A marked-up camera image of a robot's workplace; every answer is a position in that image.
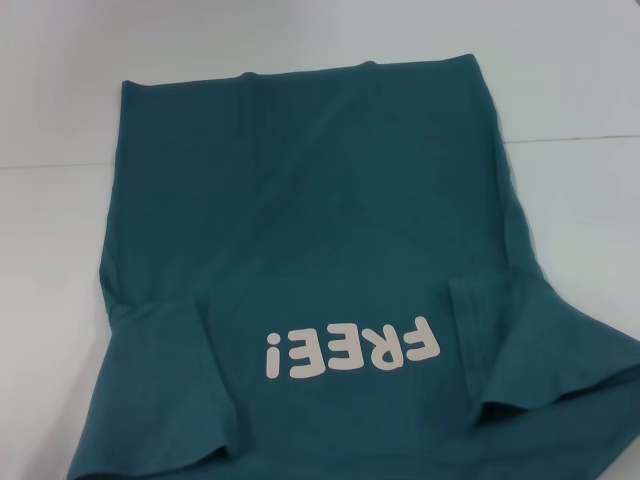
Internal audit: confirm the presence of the teal t-shirt with FREE print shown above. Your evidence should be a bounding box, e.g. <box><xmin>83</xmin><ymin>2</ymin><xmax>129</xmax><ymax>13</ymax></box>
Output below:
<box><xmin>62</xmin><ymin>52</ymin><xmax>640</xmax><ymax>480</ymax></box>

